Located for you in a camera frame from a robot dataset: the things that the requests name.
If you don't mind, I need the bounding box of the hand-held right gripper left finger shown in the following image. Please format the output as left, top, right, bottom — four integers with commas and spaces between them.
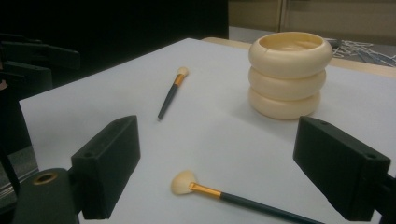
70, 115, 141, 220

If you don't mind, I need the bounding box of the white cable bundle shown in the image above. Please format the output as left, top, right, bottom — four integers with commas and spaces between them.
325, 37, 396, 68

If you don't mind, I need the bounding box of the fan makeup brush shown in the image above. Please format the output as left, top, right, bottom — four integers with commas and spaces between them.
170, 169, 325, 224

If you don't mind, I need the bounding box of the white table sheet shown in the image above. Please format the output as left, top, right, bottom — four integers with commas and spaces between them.
18, 37, 396, 224

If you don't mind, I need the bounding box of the wooden shelf unit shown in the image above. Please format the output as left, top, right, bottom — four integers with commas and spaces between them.
228, 0, 396, 45

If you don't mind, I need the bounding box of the small makeup brush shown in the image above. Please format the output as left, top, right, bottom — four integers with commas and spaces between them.
156, 66, 191, 122

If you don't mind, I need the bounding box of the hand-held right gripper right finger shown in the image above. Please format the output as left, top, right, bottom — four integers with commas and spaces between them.
292, 115, 392, 222

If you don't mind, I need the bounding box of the cream ribbed brush holder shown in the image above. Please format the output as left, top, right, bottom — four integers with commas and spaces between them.
247, 31, 333, 121

